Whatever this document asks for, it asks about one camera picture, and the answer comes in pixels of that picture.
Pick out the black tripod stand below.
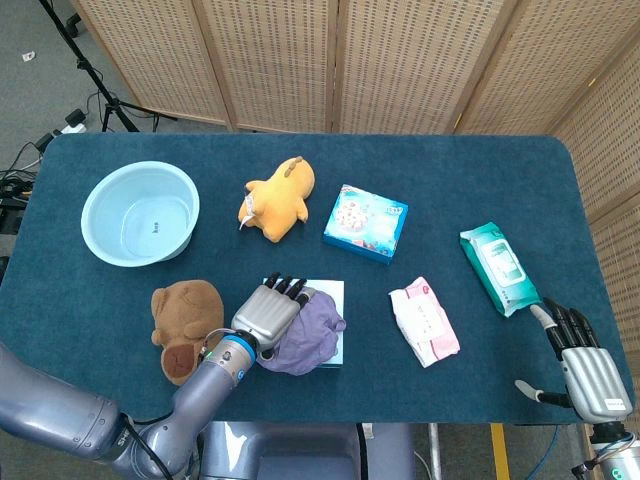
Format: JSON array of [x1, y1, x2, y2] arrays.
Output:
[[38, 0, 177, 134]]

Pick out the blue printed tissue box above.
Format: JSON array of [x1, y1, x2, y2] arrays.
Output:
[[322, 183, 409, 265]]

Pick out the green wet wipes pack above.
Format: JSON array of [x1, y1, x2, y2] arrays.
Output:
[[459, 221, 543, 318]]

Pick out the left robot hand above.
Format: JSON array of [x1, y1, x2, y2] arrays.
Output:
[[230, 272, 317, 362]]

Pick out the brown capybara plush toy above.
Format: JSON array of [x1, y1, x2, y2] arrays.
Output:
[[150, 279, 226, 387]]

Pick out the dark blue table mat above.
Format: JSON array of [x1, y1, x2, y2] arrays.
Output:
[[0, 132, 636, 425]]

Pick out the light blue tissue box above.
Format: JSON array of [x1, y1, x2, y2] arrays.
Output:
[[261, 277, 346, 370]]

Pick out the yellow plush toy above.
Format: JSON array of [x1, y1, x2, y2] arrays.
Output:
[[237, 155, 317, 244]]

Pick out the pink white tissue pack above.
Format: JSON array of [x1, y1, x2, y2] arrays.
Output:
[[388, 276, 461, 369]]

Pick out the light blue plastic basin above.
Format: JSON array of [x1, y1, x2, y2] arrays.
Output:
[[81, 160, 201, 268]]

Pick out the yellow floor tape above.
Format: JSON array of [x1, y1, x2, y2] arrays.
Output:
[[490, 422, 512, 480]]

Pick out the black floor cables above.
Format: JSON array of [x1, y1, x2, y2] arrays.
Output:
[[0, 130, 61, 236]]

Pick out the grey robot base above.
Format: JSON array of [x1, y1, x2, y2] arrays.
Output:
[[192, 421, 416, 480]]

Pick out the purple cloth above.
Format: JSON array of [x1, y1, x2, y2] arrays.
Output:
[[257, 288, 347, 377]]

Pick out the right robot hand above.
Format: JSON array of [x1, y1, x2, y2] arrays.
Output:
[[514, 297, 634, 422]]

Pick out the woven folding screen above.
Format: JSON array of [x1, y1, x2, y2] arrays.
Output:
[[69, 0, 640, 369]]

